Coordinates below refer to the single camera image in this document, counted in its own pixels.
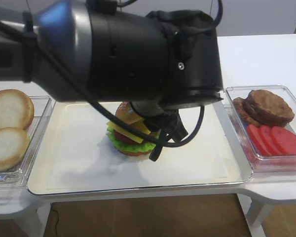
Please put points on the middle red tomato slice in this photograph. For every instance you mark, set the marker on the middle red tomato slice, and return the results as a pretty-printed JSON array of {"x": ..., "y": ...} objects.
[{"x": 265, "y": 133}]

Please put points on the rear brown meat patty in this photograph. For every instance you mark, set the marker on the rear brown meat patty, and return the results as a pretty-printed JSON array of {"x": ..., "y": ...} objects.
[{"x": 245, "y": 117}]

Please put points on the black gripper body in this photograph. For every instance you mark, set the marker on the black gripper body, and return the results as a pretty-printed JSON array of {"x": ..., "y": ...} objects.
[{"x": 156, "y": 117}]

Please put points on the bottom bun of burger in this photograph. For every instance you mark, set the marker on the bottom bun of burger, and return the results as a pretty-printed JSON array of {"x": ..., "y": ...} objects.
[{"x": 133, "y": 153}]

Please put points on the brown meat patty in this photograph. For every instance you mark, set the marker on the brown meat patty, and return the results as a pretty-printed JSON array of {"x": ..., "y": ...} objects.
[
  {"x": 245, "y": 117},
  {"x": 268, "y": 108}
]

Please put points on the clear left bun container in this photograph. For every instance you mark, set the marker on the clear left bun container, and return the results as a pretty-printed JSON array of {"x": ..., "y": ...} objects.
[{"x": 16, "y": 177}]

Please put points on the front brown meat patty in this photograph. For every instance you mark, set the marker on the front brown meat patty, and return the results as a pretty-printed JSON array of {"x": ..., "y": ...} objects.
[{"x": 268, "y": 108}]

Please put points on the cheese slice on burger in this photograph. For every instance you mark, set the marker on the cheese slice on burger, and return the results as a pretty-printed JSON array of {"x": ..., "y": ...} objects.
[{"x": 138, "y": 125}]

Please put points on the left red tomato slice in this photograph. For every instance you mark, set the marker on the left red tomato slice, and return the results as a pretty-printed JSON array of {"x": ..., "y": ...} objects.
[{"x": 254, "y": 135}]

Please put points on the red tomato slice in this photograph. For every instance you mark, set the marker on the red tomato slice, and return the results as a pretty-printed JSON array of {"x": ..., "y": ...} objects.
[
  {"x": 284, "y": 140},
  {"x": 265, "y": 133},
  {"x": 254, "y": 135}
]

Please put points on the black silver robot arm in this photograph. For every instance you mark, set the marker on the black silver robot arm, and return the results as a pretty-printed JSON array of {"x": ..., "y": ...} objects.
[{"x": 165, "y": 64}]

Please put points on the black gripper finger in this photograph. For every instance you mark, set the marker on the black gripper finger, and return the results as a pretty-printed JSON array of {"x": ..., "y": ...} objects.
[{"x": 178, "y": 132}]

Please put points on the clear patty tomato container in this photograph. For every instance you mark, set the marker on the clear patty tomato container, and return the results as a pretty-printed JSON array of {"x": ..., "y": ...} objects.
[{"x": 261, "y": 163}]

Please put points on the white rectangular serving tray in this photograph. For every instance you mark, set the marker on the white rectangular serving tray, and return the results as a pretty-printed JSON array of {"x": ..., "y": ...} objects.
[{"x": 76, "y": 156}]

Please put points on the lettuce leaf on burger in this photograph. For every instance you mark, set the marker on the lettuce leaf on burger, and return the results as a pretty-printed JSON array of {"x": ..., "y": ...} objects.
[{"x": 144, "y": 146}]

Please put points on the bun half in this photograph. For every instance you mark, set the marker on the bun half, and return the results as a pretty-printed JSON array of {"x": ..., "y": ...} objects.
[
  {"x": 126, "y": 113},
  {"x": 13, "y": 145},
  {"x": 16, "y": 109}
]

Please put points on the right red tomato slice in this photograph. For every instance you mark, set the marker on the right red tomato slice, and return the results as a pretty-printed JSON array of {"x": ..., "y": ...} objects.
[{"x": 284, "y": 140}]

